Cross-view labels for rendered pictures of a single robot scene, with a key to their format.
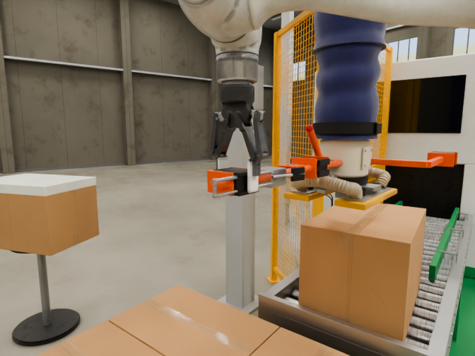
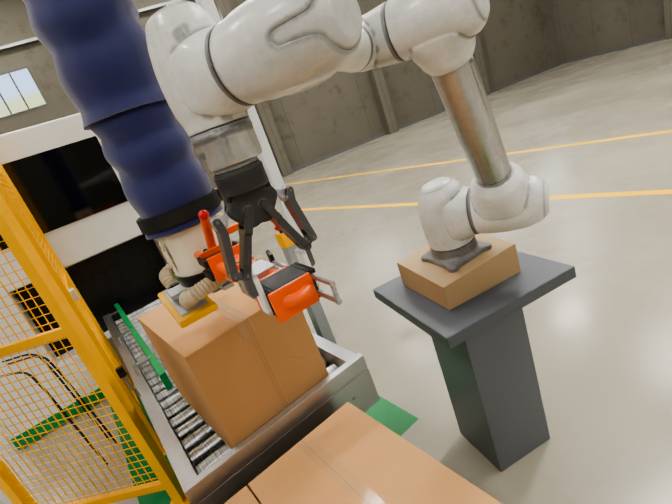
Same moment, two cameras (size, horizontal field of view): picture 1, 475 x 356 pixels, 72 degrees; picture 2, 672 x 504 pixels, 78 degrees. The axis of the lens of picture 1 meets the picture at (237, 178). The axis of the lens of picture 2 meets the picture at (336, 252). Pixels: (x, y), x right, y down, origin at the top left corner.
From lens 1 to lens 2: 69 cm
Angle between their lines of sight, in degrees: 66
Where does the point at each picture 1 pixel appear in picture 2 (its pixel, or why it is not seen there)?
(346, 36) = (149, 94)
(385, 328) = (314, 377)
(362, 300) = (286, 373)
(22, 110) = not seen: outside the picture
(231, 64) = (247, 136)
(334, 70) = (153, 140)
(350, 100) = (190, 171)
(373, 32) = not seen: hidden behind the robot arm
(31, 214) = not seen: outside the picture
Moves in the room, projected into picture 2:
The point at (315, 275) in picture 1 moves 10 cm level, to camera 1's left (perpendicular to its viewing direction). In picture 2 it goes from (234, 396) to (217, 420)
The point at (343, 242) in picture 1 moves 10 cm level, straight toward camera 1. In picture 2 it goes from (242, 335) to (264, 337)
